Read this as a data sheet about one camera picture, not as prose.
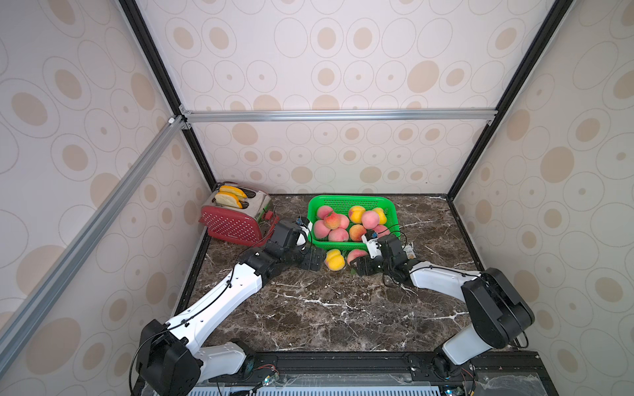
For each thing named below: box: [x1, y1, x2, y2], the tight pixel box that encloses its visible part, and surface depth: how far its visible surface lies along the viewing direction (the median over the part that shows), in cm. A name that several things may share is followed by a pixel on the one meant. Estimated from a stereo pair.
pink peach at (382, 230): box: [373, 224, 391, 239], surface depth 101 cm
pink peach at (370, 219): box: [361, 210, 380, 230], surface depth 101 cm
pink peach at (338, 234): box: [327, 227, 350, 242], surface depth 99 cm
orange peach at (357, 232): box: [349, 224, 367, 242], surface depth 102 cm
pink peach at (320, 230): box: [313, 219, 332, 240], surface depth 102 cm
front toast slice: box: [214, 191, 243, 209], surface depth 94 cm
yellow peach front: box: [373, 207, 388, 226], surface depth 105 cm
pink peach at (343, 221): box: [339, 213, 350, 230], surface depth 104 cm
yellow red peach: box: [348, 205, 366, 224], surface depth 107 cm
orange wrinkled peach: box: [324, 212, 341, 231], surface depth 98 cm
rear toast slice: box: [219, 184, 248, 202], surface depth 95 cm
